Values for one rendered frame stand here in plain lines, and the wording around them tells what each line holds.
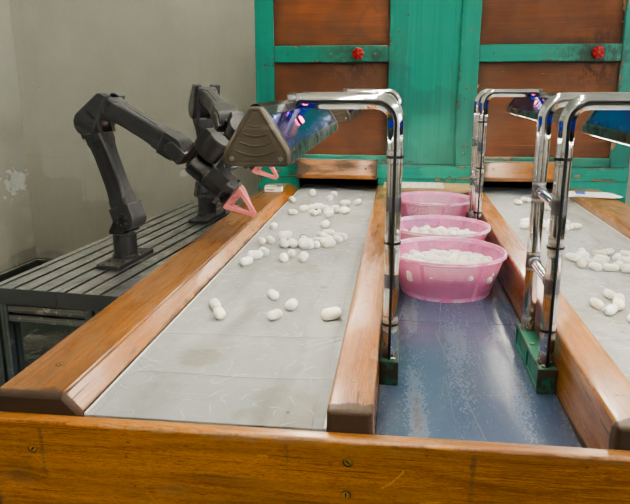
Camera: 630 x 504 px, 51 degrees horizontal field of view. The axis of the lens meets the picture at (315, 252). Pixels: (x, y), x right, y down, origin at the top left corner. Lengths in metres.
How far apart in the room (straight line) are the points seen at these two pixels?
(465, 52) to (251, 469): 1.95
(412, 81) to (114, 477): 1.94
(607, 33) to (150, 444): 2.17
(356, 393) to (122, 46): 3.21
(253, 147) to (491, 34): 1.84
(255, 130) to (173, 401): 0.36
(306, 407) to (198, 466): 0.15
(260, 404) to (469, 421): 0.30
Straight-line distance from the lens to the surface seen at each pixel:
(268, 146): 0.79
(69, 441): 0.89
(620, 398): 0.91
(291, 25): 2.57
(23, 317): 1.72
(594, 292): 1.41
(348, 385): 0.86
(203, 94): 2.27
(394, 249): 1.02
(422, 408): 1.01
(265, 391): 0.90
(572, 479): 0.83
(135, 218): 1.82
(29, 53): 4.17
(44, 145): 4.15
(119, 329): 1.09
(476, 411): 1.02
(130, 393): 0.93
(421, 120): 2.53
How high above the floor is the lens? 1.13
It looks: 14 degrees down
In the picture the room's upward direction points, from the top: straight up
